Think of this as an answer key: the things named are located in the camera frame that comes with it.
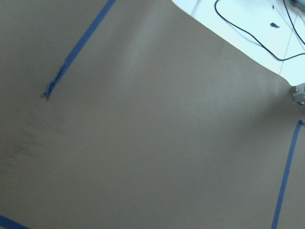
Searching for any blue tape line lengthwise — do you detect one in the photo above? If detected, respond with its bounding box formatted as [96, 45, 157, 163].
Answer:
[42, 0, 116, 99]

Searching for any aluminium frame post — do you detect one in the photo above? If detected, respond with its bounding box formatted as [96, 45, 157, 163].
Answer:
[291, 83, 305, 107]

